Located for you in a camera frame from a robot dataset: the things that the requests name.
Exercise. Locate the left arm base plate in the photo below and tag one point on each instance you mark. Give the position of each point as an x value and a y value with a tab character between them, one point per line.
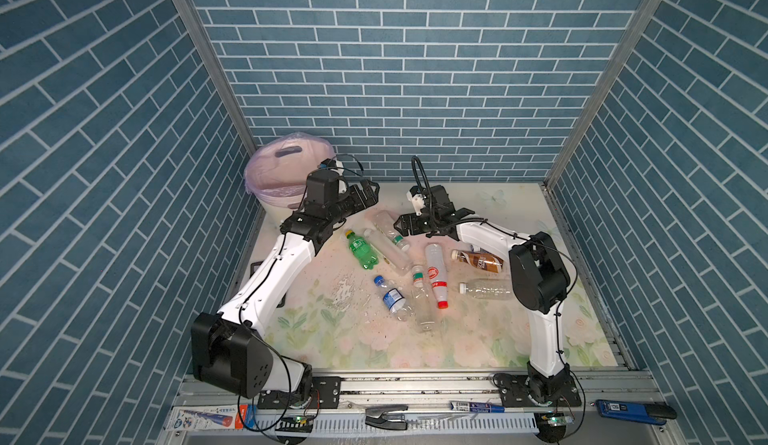
313	392

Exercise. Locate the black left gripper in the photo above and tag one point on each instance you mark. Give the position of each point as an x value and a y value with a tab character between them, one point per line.
369	199

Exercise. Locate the clear bottle green white cap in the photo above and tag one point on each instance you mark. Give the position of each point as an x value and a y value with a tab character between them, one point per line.
421	302

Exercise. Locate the long clear plastic bottle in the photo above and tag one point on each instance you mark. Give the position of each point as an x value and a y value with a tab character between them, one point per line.
391	253

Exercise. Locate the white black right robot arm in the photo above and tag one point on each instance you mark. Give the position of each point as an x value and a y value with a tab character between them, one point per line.
540	280

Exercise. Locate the white bottle red cap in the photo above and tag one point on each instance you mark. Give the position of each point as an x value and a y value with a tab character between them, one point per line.
437	273

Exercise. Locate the blue marker pen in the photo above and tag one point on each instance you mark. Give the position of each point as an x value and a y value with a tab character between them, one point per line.
476	407

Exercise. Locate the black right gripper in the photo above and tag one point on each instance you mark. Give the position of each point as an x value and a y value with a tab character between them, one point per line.
412	224

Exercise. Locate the black calculator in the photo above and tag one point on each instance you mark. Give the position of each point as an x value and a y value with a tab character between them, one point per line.
254	267

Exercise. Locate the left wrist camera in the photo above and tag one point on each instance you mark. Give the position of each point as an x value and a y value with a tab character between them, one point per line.
325	187

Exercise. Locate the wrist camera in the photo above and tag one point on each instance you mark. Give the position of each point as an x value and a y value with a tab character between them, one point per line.
418	199
325	187

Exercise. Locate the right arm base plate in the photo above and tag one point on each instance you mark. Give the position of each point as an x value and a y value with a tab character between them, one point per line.
510	391

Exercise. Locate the white slotted cable duct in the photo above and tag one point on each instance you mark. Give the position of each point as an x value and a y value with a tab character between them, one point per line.
354	425

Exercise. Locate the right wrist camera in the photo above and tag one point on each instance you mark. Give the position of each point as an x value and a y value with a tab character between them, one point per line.
418	199

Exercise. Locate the brown coffee bottle right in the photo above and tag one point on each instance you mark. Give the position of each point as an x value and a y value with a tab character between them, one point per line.
481	260

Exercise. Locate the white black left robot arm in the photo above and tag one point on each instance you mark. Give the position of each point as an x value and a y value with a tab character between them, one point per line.
229	349

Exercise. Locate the white red blue box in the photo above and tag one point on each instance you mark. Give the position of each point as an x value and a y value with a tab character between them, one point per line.
201	418

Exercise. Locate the clear bottle blue cap label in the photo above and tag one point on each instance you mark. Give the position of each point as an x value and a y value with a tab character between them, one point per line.
392	298

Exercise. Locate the black pliers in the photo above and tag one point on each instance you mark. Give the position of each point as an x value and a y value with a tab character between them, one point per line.
387	417

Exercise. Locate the cream bin with pink liner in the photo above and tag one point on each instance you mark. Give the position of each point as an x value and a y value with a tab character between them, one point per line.
276	173

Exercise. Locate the green soda bottle yellow cap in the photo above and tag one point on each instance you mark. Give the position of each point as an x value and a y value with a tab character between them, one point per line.
361	250

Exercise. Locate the blue black hand tool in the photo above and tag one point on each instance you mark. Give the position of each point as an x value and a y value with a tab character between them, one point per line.
657	414

